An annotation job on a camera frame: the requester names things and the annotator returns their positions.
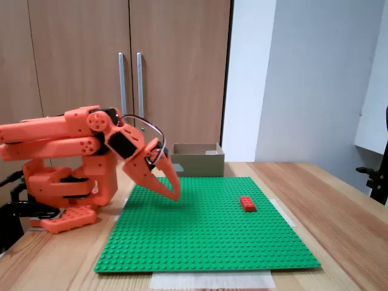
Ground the black stand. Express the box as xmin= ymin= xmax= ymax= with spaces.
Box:
xmin=356 ymin=105 xmax=388 ymax=207

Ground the black table clamp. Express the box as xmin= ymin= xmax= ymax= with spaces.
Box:
xmin=0 ymin=171 xmax=61 ymax=255

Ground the metal cabinet door handle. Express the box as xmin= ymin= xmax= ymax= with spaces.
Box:
xmin=136 ymin=52 xmax=146 ymax=119
xmin=118 ymin=52 xmax=128 ymax=118

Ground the short masking tape strip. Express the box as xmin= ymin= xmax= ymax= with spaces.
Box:
xmin=271 ymin=198 xmax=297 ymax=229

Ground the green lego baseplate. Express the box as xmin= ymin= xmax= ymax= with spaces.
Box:
xmin=93 ymin=176 xmax=322 ymax=273

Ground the long masking tape strip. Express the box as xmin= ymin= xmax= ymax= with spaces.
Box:
xmin=150 ymin=270 xmax=276 ymax=290

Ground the red lego block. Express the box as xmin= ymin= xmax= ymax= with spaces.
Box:
xmin=239 ymin=196 xmax=258 ymax=212

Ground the wooden cabinet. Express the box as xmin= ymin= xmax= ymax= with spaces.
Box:
xmin=0 ymin=0 xmax=234 ymax=182

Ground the gripper motor cable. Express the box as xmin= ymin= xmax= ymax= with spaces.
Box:
xmin=116 ymin=114 xmax=167 ymax=166

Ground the white wall-mounted panel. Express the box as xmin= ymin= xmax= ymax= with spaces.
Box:
xmin=353 ymin=0 xmax=388 ymax=156

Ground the open cardboard box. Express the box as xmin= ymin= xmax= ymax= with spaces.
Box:
xmin=169 ymin=142 xmax=226 ymax=178

